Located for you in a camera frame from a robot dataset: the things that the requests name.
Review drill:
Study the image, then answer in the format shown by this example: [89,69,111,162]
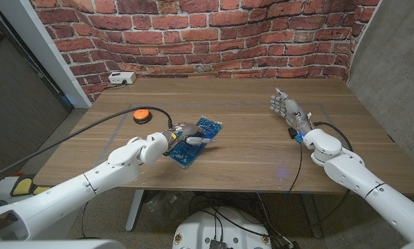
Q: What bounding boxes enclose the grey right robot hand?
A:
[269,87,314,142]

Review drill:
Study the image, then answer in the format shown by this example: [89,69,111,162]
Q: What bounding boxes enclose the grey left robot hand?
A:
[163,121,217,155]

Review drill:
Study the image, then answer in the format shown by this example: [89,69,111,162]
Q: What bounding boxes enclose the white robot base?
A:
[172,206,273,249]

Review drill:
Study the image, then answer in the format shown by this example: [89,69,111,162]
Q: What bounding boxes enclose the orange push button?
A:
[132,109,153,125]

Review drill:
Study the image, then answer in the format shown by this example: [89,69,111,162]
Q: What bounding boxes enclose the white power strip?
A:
[107,71,137,85]

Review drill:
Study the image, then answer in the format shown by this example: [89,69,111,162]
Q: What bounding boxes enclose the clear plastic bag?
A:
[144,192,194,229]

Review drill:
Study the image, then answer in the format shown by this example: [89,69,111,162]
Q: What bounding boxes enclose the grey table leg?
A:
[125,189,145,232]
[300,193,323,239]

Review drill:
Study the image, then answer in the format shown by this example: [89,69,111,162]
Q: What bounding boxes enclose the red brick printed backdrop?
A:
[28,0,381,103]

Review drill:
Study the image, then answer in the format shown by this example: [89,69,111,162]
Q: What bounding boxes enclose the yellow foot pedal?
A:
[0,174,52,205]

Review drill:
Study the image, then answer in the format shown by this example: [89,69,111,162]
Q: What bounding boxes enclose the white robot torso edge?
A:
[0,239,125,249]

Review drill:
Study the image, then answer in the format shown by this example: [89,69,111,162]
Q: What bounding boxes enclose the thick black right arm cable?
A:
[312,121,353,153]

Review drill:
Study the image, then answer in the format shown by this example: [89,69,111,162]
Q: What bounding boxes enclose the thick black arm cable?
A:
[0,106,174,183]
[312,121,353,153]

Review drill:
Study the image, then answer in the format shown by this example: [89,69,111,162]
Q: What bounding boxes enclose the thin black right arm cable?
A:
[286,142,303,193]

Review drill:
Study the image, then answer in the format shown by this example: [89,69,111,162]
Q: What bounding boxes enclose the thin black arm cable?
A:
[79,202,90,240]
[286,142,303,193]

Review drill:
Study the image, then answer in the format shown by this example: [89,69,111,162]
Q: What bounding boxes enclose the black power strip cable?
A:
[105,80,127,90]

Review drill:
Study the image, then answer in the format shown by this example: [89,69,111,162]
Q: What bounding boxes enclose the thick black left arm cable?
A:
[0,106,174,183]

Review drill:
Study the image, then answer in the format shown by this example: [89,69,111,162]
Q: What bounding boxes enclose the black floor cables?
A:
[189,193,287,243]

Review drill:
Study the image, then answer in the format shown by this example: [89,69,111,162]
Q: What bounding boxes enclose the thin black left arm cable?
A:
[79,202,90,240]

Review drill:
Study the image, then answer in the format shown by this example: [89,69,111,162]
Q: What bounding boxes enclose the white door frame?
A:
[0,0,92,108]

